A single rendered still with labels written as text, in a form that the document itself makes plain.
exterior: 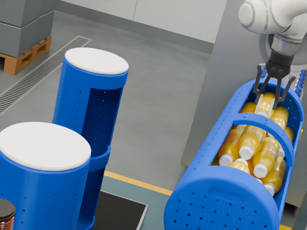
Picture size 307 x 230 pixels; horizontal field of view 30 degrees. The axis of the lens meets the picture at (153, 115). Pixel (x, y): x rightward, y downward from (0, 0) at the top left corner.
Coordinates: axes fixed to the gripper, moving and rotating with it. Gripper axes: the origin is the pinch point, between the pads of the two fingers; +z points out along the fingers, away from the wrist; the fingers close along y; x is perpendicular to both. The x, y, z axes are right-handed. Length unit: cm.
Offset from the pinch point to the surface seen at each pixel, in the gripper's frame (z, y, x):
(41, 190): 24, 50, 60
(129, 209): 104, 52, -68
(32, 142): 16, 60, 49
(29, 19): 73, 209, -228
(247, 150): 3.1, -0.3, 32.5
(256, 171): 8.6, -4.6, 32.1
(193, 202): 6, 7, 66
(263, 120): -3.7, -1.7, 22.2
